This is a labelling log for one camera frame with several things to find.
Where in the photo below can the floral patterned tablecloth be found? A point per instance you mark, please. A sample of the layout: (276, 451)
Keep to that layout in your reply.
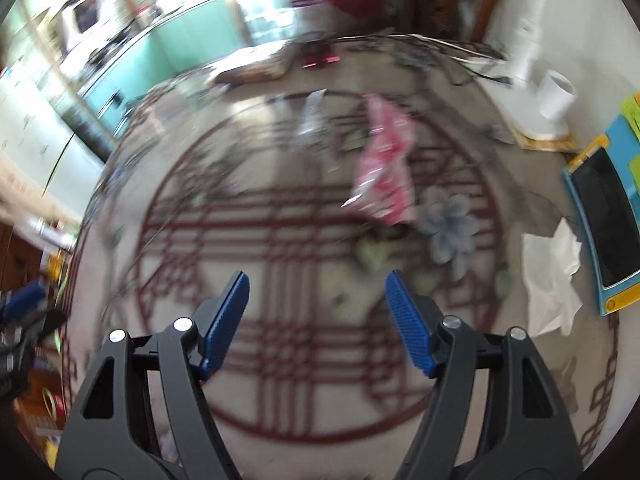
(317, 383)

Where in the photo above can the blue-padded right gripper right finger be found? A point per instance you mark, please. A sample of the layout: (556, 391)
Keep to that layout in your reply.
(526, 431)

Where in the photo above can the clear plastic wrapper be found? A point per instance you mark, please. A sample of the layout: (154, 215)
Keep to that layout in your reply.
(312, 125)

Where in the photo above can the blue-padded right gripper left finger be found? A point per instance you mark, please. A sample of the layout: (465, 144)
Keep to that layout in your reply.
(110, 431)

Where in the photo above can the black range hood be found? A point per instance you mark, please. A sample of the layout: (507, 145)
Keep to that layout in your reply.
(77, 17)

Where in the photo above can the white crumpled tissue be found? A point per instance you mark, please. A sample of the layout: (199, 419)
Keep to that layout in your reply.
(549, 264)

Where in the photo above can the dark packaged snack bag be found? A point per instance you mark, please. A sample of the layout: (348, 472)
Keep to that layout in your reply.
(250, 68)

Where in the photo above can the white two-door refrigerator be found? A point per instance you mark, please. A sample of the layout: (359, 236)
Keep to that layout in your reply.
(45, 168)

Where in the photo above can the purple-label drink bottle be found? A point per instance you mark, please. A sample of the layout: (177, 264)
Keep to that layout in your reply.
(314, 32)

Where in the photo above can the white desk lamp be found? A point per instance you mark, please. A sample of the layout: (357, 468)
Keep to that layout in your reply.
(524, 109)

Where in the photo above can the pink plastic wrapper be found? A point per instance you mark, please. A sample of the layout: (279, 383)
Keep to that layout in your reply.
(383, 189)

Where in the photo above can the white cup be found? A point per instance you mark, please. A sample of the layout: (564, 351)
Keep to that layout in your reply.
(555, 95)

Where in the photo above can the blue yellow kids tablet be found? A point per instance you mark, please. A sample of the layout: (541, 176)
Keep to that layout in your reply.
(603, 181)

